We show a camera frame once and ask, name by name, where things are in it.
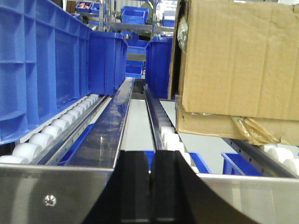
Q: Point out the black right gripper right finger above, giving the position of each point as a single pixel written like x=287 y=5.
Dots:
x=179 y=196

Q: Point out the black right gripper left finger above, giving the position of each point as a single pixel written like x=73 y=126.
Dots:
x=126 y=196

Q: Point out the white roller track middle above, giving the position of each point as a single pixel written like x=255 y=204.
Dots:
x=171 y=140

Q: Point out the white roller track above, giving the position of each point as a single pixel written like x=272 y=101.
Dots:
x=42 y=145
x=171 y=140

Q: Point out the white roller track left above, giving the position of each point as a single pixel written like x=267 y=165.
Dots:
x=42 y=145

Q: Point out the brown cardboard box on rollers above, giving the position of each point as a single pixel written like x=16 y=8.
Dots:
x=235 y=69

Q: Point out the blue crate far right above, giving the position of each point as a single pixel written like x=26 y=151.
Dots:
x=157 y=71

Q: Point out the blue crate on rollers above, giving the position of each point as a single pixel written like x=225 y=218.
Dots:
x=43 y=64

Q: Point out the steel front rail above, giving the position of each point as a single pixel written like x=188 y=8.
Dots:
x=65 y=195

